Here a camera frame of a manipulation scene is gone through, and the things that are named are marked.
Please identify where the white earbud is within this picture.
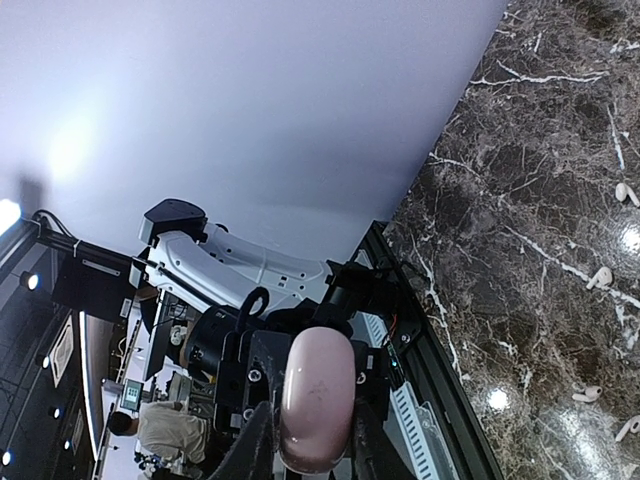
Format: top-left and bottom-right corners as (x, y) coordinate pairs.
(615, 415), (640, 443)
(586, 266), (613, 290)
(615, 182), (640, 208)
(572, 385), (603, 403)

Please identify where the white slotted cable duct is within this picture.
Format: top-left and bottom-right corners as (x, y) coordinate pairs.
(360, 313), (459, 480)

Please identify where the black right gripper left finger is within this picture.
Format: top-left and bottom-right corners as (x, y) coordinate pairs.
(209, 401), (274, 480)

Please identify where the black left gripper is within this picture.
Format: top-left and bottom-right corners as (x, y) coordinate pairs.
(213, 329), (391, 446)

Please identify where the pink earbud charging case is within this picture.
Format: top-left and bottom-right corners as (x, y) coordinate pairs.
(279, 327), (356, 475)

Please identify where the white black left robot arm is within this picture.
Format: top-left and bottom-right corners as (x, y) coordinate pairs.
(130, 199), (398, 452)

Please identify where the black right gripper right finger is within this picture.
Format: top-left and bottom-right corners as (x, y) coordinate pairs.
(352, 400), (399, 479)

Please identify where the person in beige shirt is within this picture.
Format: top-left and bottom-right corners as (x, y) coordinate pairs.
(107, 401), (209, 464)

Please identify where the black front aluminium rail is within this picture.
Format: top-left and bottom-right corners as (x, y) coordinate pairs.
(358, 221), (503, 480)

